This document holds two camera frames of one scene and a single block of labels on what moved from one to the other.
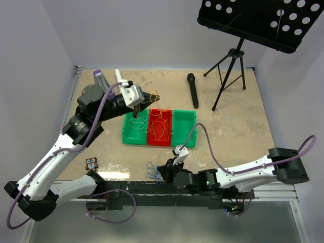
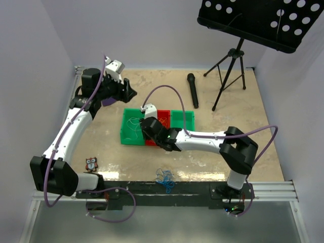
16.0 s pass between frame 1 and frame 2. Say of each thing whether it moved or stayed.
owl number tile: stayed
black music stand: stayed
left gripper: moved
